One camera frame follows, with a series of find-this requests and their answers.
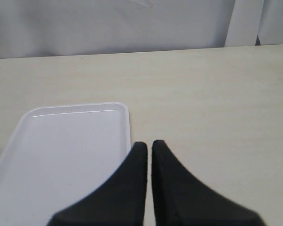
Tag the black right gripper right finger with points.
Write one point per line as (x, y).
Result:
(180, 199)

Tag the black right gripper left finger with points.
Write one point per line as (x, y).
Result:
(120, 201)

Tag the white plastic tray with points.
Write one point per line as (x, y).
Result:
(58, 155)

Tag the white backdrop curtain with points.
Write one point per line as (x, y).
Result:
(30, 28)

